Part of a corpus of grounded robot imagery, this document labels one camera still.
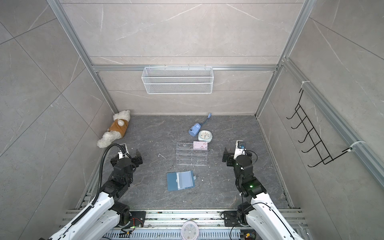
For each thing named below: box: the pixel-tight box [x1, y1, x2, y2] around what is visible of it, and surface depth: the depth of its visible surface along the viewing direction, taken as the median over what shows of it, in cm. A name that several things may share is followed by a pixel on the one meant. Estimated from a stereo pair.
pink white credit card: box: [193, 141, 208, 150], surface depth 93 cm
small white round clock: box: [197, 129, 213, 144], surface depth 106 cm
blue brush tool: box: [188, 113, 212, 137], surface depth 108 cm
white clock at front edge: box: [181, 220, 199, 240], surface depth 70 cm
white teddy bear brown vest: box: [97, 110, 131, 148], surface depth 100 cm
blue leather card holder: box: [166, 170, 197, 192], surface depth 87 cm
